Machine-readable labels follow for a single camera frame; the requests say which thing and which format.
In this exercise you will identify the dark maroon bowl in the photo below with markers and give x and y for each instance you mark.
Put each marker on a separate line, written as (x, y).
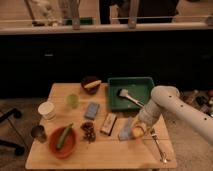
(87, 80)

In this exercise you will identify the green plastic bin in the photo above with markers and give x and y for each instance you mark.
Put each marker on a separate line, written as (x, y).
(138, 87)

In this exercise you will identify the bunch of dark grapes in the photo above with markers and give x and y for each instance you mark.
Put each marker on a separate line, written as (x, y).
(89, 133)

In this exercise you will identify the green cucumber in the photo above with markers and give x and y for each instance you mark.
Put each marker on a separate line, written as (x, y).
(63, 136)

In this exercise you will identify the white paper cup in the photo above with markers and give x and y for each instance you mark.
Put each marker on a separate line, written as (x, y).
(47, 110)

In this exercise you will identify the green translucent cup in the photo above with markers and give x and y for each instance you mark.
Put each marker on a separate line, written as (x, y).
(73, 101)

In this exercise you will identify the metal fork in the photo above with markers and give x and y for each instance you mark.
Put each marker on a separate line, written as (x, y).
(163, 155)

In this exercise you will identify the yellow-red apple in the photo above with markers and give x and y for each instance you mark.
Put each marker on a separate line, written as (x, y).
(138, 132)

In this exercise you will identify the metal cup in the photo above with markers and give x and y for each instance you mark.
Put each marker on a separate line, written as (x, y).
(38, 133)

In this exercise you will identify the orange bowl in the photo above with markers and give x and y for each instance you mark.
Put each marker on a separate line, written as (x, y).
(68, 146)

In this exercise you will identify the blue folded cloth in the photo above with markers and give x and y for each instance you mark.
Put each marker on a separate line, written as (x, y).
(125, 132)

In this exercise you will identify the blue sponge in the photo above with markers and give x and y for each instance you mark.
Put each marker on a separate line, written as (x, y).
(91, 110)

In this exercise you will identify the wooden table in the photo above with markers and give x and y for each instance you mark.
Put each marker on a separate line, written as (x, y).
(106, 152)

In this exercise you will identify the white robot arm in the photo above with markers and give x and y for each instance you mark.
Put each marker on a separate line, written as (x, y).
(167, 98)

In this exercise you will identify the corn cob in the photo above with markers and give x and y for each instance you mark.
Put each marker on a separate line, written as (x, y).
(92, 84)

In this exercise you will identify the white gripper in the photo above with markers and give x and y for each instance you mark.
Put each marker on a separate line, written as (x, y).
(137, 121)

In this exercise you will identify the brown rectangular box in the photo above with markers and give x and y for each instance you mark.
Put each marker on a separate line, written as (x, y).
(108, 124)

